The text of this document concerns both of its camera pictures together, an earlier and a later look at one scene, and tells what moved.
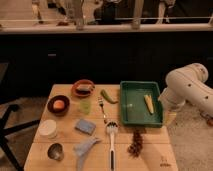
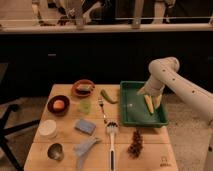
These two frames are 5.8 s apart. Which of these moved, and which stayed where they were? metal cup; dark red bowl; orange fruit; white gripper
Moved: white gripper
Stayed: dark red bowl; orange fruit; metal cup
